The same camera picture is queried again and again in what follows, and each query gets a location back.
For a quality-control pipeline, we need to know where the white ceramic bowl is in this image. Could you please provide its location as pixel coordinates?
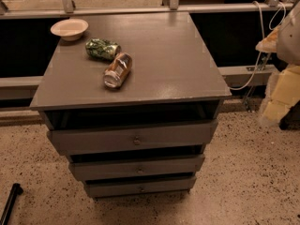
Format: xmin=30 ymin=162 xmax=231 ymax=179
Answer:
xmin=51 ymin=19 xmax=88 ymax=41

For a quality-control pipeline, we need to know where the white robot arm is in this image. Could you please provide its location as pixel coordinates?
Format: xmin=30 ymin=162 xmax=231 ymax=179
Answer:
xmin=255 ymin=3 xmax=300 ymax=126

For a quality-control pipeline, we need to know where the grey metal railing frame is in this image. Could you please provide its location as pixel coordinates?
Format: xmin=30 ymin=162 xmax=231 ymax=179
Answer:
xmin=0 ymin=0 xmax=300 ymax=101

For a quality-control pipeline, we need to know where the green soda can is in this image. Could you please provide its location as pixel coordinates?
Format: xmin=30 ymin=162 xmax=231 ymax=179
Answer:
xmin=85 ymin=38 xmax=121 ymax=61

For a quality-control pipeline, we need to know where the grey drawer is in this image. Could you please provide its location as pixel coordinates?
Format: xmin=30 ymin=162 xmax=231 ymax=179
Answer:
xmin=84 ymin=175 xmax=196 ymax=198
xmin=47 ymin=119 xmax=218 ymax=156
xmin=69 ymin=155 xmax=204 ymax=181

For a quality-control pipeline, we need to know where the grey top drawer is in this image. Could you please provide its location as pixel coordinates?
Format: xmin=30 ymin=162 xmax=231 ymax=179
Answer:
xmin=47 ymin=119 xmax=218 ymax=156

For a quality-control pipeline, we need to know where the black bar on floor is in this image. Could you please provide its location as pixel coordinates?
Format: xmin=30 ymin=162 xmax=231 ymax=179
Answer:
xmin=0 ymin=183 xmax=23 ymax=225

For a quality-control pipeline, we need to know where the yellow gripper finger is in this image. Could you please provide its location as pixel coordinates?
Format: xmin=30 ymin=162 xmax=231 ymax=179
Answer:
xmin=255 ymin=27 xmax=278 ymax=53
xmin=259 ymin=65 xmax=300 ymax=126

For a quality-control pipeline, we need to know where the orange soda can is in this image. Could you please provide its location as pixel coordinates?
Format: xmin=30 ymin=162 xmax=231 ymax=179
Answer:
xmin=103 ymin=52 xmax=132 ymax=88

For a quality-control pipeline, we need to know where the grey wooden drawer cabinet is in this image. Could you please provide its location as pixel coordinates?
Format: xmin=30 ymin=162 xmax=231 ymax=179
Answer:
xmin=30 ymin=13 xmax=231 ymax=198

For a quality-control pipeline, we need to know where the grey bottom drawer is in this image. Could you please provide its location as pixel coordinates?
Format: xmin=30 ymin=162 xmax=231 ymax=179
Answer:
xmin=84 ymin=175 xmax=196 ymax=198

